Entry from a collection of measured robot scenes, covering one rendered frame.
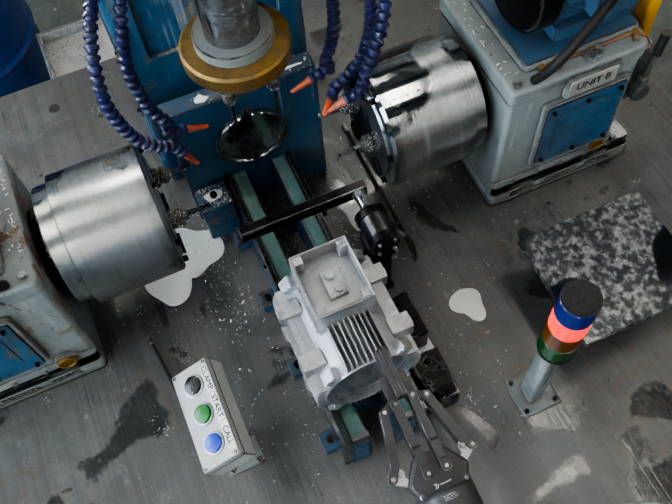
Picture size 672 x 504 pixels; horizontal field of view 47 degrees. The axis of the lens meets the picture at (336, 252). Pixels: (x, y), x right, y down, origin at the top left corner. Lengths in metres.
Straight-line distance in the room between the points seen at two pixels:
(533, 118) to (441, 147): 0.19
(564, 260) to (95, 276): 0.86
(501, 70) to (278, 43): 0.43
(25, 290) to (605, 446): 1.05
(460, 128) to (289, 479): 0.72
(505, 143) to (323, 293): 0.51
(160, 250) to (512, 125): 0.69
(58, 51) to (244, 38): 1.61
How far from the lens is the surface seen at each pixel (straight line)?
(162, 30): 1.47
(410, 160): 1.42
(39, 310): 1.39
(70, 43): 2.77
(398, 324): 1.25
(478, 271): 1.61
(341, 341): 1.22
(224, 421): 1.21
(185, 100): 1.45
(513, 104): 1.43
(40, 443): 1.60
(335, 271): 1.23
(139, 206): 1.33
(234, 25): 1.19
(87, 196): 1.35
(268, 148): 1.58
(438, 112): 1.41
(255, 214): 1.55
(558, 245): 1.53
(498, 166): 1.59
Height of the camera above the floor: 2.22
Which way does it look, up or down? 61 degrees down
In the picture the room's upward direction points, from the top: 6 degrees counter-clockwise
